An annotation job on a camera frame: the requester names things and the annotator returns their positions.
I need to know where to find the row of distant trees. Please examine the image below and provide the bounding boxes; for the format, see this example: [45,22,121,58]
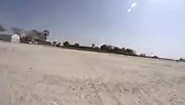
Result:
[51,38,185,63]

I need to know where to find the low dark building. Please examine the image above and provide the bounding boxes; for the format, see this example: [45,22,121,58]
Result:
[19,34,53,47]

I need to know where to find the trees behind buildings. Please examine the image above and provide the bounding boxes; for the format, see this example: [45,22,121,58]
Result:
[0,22,52,47]

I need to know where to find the white building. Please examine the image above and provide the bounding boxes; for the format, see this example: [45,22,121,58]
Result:
[0,31,21,44]

